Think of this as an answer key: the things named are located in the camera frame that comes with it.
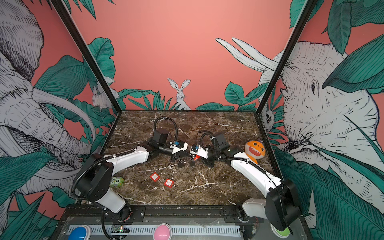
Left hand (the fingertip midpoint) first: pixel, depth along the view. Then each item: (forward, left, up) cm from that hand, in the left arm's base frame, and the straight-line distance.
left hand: (190, 153), depth 79 cm
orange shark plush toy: (+5, -39, -7) cm, 40 cm away
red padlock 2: (-7, +21, -15) cm, 27 cm away
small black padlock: (+2, +7, -17) cm, 18 cm away
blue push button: (-32, +51, -13) cm, 62 cm away
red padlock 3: (-11, +13, -15) cm, 22 cm away
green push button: (-36, -42, -13) cm, 57 cm away
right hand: (0, -4, -1) cm, 4 cm away
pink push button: (-33, +14, -13) cm, 38 cm away
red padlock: (-2, -3, -1) cm, 4 cm away
